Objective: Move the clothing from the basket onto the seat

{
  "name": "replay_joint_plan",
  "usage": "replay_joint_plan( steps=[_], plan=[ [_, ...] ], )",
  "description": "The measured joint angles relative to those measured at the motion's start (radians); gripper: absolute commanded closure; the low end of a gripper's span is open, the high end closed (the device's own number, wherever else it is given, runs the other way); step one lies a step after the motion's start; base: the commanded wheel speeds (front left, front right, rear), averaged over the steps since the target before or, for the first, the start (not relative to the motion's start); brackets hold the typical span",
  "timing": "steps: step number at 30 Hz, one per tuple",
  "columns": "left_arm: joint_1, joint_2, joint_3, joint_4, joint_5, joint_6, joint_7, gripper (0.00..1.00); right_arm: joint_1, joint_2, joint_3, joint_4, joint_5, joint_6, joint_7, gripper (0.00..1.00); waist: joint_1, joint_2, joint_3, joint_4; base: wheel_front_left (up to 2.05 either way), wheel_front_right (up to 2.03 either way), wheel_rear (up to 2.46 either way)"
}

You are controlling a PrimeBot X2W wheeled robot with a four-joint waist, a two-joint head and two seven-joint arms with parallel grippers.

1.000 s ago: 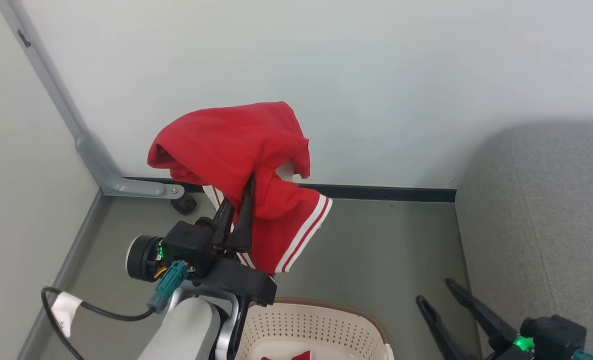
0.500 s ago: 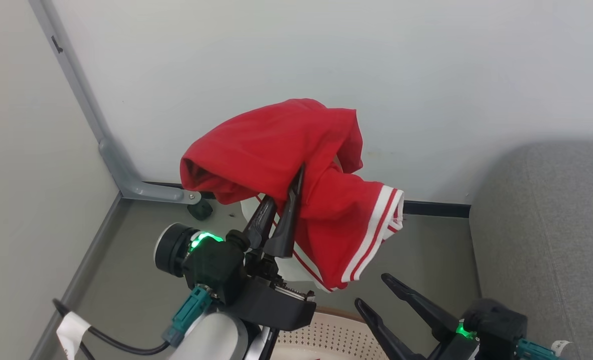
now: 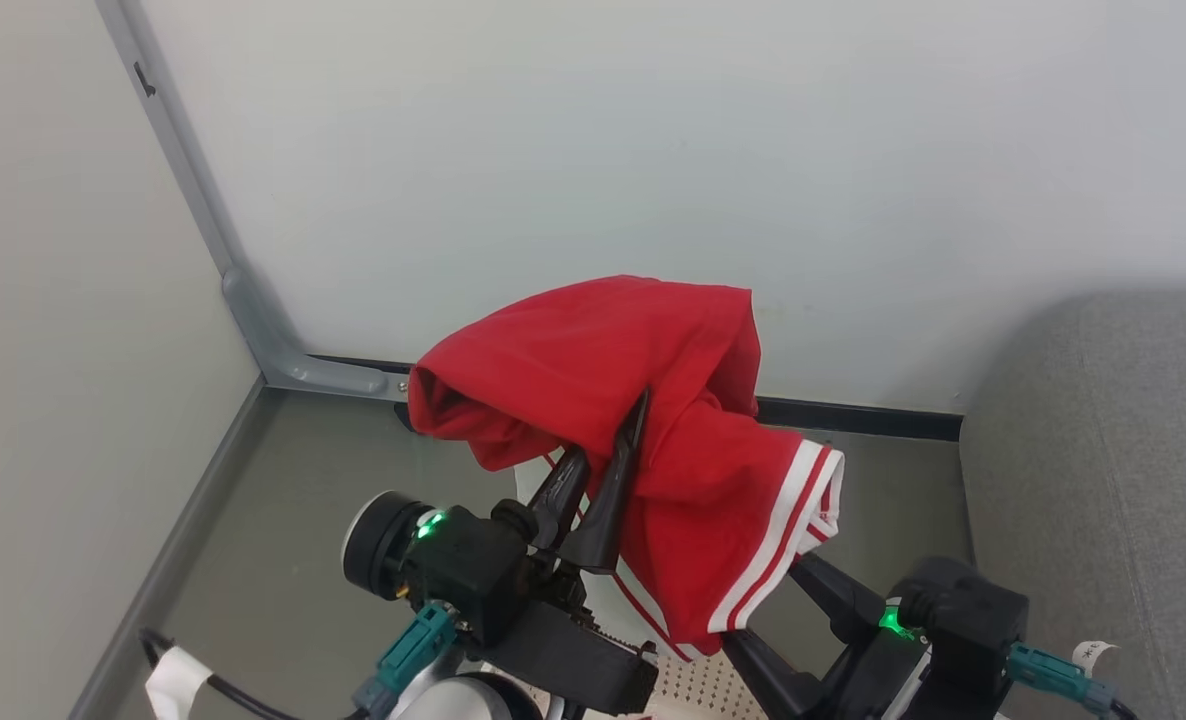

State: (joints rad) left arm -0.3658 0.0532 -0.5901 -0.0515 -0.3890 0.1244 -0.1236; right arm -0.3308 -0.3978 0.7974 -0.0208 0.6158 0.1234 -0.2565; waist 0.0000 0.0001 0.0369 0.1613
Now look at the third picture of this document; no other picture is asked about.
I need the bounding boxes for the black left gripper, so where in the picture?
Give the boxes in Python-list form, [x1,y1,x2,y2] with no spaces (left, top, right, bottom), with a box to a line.
[481,388,660,717]

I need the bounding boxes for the red shorts with white stripes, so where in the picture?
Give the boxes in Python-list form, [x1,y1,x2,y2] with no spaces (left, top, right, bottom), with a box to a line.
[408,275,846,663]

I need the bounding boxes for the black cable with white label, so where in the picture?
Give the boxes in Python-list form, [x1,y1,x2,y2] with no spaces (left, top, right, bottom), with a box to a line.
[139,627,359,720]
[1071,639,1141,720]

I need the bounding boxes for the teal left cable connector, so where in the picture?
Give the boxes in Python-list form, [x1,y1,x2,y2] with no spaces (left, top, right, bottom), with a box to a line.
[353,601,458,717]

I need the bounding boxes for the teal right cable connector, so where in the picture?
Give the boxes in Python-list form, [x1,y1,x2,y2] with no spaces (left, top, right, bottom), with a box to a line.
[1005,642,1120,714]

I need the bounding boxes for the teal cable connector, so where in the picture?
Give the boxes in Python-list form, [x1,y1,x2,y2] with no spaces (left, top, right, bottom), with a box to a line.
[1005,642,1120,714]
[353,601,458,717]

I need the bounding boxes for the white perforated laundry basket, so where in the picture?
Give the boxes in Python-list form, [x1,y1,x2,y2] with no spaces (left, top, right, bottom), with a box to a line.
[480,570,769,720]

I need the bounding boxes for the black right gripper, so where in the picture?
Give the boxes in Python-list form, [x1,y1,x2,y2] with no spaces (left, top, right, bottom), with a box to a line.
[720,553,930,720]

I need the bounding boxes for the grey fabric sofa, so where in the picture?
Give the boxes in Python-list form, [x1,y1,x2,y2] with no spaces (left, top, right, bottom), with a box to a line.
[958,290,1186,720]

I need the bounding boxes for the grey metal frame post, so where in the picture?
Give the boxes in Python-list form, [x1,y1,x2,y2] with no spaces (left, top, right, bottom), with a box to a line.
[96,0,411,403]

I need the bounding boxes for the grey wall skirting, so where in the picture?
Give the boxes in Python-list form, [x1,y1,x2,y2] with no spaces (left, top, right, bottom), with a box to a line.
[66,378,272,720]

